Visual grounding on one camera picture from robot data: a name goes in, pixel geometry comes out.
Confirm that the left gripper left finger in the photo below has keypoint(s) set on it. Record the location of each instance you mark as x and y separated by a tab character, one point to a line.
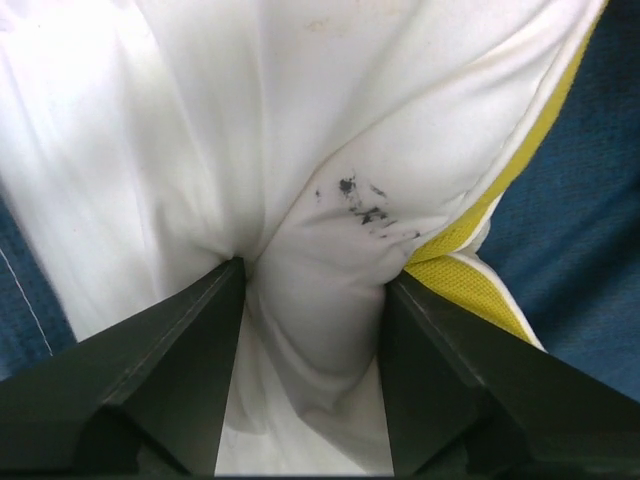
148	391

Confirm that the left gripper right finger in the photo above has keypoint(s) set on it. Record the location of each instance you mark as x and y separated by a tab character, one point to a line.
464	397

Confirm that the dark blue pillowcase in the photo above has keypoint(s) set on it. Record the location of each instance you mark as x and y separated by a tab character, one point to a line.
565	238

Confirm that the white pillow yellow edge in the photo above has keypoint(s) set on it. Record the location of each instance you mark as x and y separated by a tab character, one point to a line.
143	143

